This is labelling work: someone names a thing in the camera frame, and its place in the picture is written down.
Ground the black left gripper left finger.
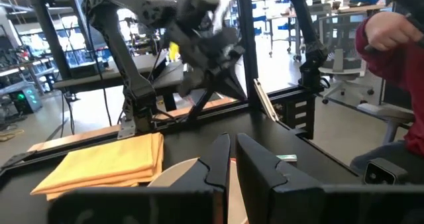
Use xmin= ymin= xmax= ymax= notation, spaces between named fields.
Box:
xmin=170 ymin=133 xmax=232 ymax=224

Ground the grey workshop desk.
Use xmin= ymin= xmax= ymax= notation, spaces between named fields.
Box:
xmin=52 ymin=50 xmax=185 ymax=94

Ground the person's hand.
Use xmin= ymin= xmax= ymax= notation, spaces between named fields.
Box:
xmin=364 ymin=11 xmax=424 ymax=52

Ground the white mesh office chair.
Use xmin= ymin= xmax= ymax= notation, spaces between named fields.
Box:
xmin=318 ymin=17 xmax=376 ymax=105

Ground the white round bowl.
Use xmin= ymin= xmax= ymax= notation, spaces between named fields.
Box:
xmin=147 ymin=157 xmax=248 ymax=224

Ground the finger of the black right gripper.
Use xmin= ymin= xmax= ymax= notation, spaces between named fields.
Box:
xmin=214 ymin=67 xmax=248 ymax=101
xmin=178 ymin=74 xmax=207 ymax=97

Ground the light wooden side board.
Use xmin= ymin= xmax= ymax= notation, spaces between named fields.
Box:
xmin=27 ymin=96 xmax=237 ymax=153

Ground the black table-level camera box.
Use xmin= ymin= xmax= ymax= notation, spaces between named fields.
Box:
xmin=362 ymin=157 xmax=409 ymax=186

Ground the computer tower with green lights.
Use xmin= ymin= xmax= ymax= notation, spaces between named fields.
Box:
xmin=9 ymin=84 xmax=43 ymax=115

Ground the white metal bracket strip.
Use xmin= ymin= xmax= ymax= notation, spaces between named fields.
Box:
xmin=252 ymin=78 xmax=280 ymax=123

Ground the person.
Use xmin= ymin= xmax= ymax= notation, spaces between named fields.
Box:
xmin=350 ymin=0 xmax=424 ymax=185

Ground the folded yellow cloth napkin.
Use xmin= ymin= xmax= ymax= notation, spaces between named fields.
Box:
xmin=30 ymin=132 xmax=165 ymax=202

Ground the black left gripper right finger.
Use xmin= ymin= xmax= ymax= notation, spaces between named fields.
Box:
xmin=235 ymin=133 xmax=325 ymax=224

